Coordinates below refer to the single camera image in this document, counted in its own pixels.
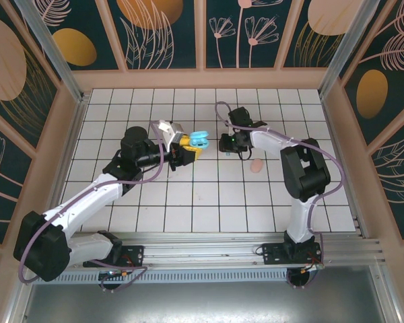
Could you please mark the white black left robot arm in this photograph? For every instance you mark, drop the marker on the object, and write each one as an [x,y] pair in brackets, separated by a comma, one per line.
[87,205]

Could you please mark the aluminium corner post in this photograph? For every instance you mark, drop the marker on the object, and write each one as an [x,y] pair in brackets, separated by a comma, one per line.
[351,47]
[51,47]

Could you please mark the grey metal sheet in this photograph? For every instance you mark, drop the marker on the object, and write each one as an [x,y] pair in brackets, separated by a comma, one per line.
[205,303]

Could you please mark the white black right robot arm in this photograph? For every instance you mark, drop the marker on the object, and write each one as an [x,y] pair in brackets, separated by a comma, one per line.
[306,168]

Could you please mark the pink earbud charging case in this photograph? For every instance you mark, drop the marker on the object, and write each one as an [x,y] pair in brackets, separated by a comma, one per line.
[256,166]

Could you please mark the blue earbud charging case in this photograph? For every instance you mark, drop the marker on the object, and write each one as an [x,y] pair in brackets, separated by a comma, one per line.
[198,135]

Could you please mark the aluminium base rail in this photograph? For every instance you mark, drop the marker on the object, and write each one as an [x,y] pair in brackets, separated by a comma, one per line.
[202,250]

